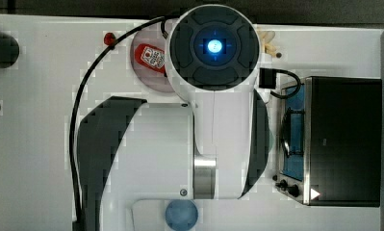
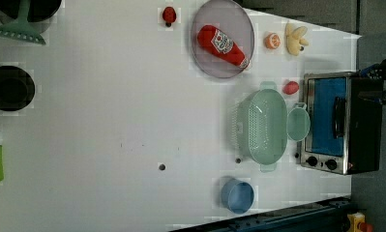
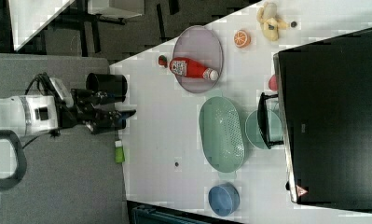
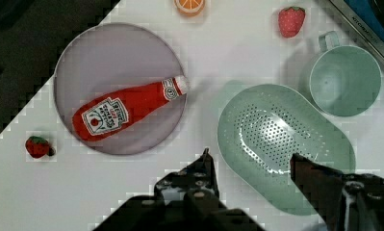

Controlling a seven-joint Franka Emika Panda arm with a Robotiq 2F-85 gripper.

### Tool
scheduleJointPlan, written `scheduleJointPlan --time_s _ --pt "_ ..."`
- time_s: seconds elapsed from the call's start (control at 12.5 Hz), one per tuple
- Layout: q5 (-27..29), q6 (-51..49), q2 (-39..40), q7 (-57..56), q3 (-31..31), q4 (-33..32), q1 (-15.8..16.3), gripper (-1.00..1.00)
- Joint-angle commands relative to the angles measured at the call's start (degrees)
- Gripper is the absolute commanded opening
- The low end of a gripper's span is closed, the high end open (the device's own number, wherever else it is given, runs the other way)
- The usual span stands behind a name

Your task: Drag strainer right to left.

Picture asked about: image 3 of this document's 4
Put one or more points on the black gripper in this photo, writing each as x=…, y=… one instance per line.
x=85, y=111

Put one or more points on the green oval strainer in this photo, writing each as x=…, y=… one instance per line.
x=221, y=136

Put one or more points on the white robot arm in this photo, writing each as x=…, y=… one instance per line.
x=30, y=115

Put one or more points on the black cylinder cup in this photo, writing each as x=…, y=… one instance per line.
x=116, y=84

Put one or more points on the green bottle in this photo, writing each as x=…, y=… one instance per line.
x=119, y=153

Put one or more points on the small red strawberry toy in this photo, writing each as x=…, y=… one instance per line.
x=162, y=60

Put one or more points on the red ketchup bottle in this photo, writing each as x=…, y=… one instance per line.
x=186, y=67

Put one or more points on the purple oval plate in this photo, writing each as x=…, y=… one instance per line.
x=201, y=45

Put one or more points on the blue cup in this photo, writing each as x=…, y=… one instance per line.
x=224, y=199

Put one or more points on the orange slice toy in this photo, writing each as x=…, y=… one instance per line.
x=242, y=39

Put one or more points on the green mug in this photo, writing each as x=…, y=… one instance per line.
x=264, y=130

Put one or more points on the red strawberry toy near oven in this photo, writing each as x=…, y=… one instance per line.
x=273, y=83

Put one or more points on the yellow banana toy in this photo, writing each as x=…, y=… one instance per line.
x=270, y=23

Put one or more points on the black toaster oven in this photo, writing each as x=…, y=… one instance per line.
x=325, y=104

